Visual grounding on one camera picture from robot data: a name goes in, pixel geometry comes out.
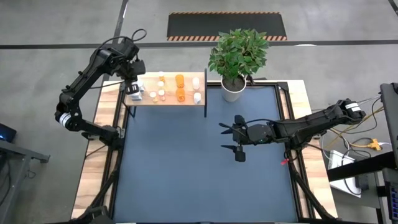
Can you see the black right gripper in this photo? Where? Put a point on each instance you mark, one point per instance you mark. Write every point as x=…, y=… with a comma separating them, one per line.
x=259, y=134

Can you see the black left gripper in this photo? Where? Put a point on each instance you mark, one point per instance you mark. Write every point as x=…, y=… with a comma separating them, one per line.
x=135, y=68

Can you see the large white labelled bottle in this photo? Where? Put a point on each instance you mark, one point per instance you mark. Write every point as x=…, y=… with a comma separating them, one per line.
x=138, y=97

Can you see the pale yellow bottle white cap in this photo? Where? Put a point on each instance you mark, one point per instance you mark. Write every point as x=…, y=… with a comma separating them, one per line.
x=153, y=94

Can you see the clear bottle white pills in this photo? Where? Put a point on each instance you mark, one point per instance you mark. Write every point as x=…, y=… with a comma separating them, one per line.
x=160, y=83

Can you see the small orange bottle white cap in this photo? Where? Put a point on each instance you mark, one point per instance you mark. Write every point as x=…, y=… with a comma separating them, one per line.
x=161, y=74

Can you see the large orange bottle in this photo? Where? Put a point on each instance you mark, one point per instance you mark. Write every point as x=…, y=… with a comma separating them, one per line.
x=180, y=95
x=179, y=81

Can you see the white plastic bottle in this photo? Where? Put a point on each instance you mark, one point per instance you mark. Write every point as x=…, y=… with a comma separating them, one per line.
x=197, y=98
x=196, y=83

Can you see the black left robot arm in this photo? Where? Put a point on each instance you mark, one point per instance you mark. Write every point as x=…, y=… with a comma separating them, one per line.
x=84, y=77

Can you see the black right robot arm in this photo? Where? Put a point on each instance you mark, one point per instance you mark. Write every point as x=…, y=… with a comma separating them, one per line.
x=311, y=123

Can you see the red tag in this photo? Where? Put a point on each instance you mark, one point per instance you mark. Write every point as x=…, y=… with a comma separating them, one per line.
x=283, y=161

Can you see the blue table mat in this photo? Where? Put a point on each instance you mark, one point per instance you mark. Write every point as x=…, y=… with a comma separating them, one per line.
x=186, y=171

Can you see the green plant in white pot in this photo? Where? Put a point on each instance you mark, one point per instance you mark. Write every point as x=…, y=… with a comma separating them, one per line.
x=237, y=56

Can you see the white box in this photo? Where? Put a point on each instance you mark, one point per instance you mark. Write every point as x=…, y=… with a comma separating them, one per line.
x=337, y=159

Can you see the black hazard-striped floor mat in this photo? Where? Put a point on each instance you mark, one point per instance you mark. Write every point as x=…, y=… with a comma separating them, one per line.
x=227, y=26

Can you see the black desk beam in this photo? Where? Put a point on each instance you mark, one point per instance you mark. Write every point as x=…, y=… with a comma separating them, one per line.
x=357, y=168

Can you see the grey metal side table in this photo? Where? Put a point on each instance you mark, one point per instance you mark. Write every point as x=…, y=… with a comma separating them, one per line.
x=28, y=155

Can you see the dark device with blue light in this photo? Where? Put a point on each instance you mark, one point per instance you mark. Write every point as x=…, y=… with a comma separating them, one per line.
x=6, y=132

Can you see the yellow power splitter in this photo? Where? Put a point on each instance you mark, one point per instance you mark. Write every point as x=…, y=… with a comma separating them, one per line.
x=374, y=145

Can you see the dark grey side panel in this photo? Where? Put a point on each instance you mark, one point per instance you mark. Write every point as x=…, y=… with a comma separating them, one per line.
x=391, y=118

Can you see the black lit keypad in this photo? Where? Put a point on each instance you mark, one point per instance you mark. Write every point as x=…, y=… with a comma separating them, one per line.
x=393, y=199

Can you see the black table frame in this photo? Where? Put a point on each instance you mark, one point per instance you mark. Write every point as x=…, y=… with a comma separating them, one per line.
x=264, y=84

